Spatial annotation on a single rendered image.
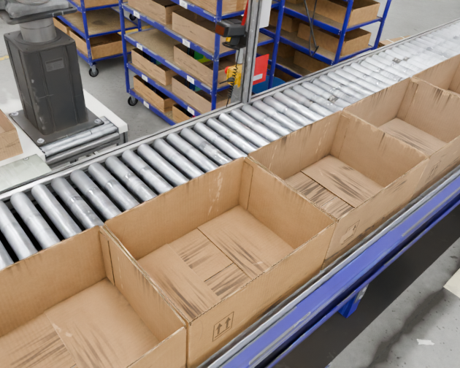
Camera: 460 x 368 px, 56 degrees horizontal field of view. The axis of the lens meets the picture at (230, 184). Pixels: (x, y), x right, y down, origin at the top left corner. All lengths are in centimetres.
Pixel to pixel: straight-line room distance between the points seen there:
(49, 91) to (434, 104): 131
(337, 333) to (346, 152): 53
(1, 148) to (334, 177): 108
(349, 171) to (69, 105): 101
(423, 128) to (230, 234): 88
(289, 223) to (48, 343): 57
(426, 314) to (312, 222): 136
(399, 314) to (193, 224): 136
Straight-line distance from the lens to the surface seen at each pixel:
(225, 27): 173
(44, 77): 161
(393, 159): 130
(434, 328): 225
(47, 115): 167
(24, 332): 98
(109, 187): 145
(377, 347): 208
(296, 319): 94
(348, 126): 135
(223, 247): 106
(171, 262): 102
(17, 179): 154
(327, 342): 128
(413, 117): 169
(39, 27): 160
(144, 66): 305
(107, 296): 98
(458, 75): 203
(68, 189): 146
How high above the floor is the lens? 168
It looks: 40 degrees down
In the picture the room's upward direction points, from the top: 6 degrees clockwise
